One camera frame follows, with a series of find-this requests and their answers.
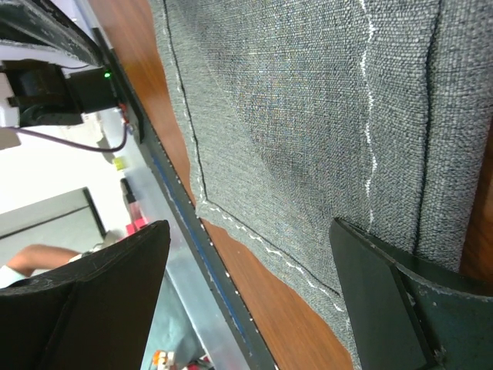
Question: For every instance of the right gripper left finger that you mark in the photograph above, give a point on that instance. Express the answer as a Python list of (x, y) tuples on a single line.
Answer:
[(93, 313)]

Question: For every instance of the person forearm in background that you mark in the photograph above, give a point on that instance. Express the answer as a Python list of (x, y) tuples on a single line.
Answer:
[(40, 257)]

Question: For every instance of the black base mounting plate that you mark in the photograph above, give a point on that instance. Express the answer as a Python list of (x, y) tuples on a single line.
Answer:
[(41, 25)]

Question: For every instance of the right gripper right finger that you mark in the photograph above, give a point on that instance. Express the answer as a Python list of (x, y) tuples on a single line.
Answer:
[(406, 312)]

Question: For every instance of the grey cloth napkin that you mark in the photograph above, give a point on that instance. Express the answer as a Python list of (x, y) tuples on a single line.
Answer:
[(298, 113)]

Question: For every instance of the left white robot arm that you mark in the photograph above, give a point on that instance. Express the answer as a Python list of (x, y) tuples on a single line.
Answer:
[(37, 93)]

